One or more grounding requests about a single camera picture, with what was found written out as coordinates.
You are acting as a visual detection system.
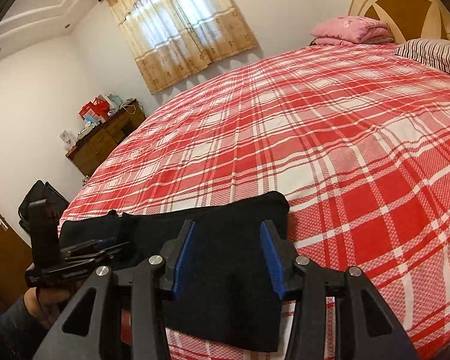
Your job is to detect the folded pink blanket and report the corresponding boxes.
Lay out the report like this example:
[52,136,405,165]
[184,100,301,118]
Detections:
[311,16,395,46]

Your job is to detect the brown wooden door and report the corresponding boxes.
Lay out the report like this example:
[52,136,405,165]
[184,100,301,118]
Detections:
[0,214,32,314]

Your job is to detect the black pants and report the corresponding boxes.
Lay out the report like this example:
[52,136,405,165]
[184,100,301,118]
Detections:
[59,191,289,352]

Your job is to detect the striped pillow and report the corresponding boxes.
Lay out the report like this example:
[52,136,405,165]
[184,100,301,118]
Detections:
[394,38,450,75]

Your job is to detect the cream wooden headboard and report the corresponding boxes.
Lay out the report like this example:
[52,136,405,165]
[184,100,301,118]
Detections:
[349,0,450,44]

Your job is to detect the person's left hand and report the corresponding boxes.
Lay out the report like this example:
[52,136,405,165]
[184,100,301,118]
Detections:
[23,287,71,330]

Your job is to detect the red gift bag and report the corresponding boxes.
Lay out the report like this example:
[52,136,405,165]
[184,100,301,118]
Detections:
[79,97,110,123]

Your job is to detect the red plaid bed sheet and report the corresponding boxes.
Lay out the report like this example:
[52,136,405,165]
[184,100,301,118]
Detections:
[63,45,450,359]

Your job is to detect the brown wooden desk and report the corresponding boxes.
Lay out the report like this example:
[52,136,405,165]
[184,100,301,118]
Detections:
[65,99,146,176]

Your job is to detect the beige window curtain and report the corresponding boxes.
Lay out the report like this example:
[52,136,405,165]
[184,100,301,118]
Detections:
[106,0,257,94]

